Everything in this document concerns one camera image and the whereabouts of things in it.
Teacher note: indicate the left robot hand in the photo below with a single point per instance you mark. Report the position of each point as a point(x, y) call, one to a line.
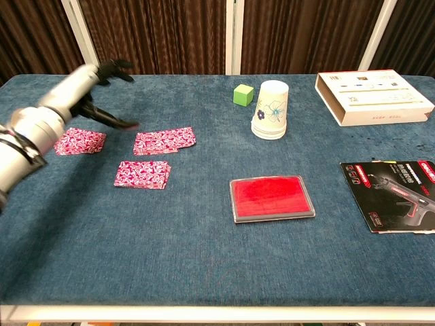
point(73, 86)

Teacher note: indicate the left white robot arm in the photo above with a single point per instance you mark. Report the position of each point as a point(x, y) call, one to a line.
point(23, 146)

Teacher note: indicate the dark brown pleated curtain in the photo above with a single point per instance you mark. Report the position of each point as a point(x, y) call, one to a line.
point(414, 34)
point(306, 34)
point(34, 34)
point(159, 34)

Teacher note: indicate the green cube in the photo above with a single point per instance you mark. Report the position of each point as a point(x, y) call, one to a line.
point(243, 95)

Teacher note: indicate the white round jar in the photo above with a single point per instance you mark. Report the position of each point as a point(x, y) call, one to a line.
point(271, 110)

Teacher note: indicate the blue felt table cover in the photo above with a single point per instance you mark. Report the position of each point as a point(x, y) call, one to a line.
point(204, 265)

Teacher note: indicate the red ink pad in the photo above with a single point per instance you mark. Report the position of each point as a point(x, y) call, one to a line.
point(272, 198)

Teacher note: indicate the white cardboard box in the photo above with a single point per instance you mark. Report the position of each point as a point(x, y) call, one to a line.
point(374, 96)

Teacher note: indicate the black glue gun package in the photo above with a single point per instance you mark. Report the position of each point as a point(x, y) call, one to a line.
point(397, 197)

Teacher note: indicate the white partition post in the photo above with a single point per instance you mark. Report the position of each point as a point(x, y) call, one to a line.
point(83, 37)
point(378, 34)
point(234, 34)

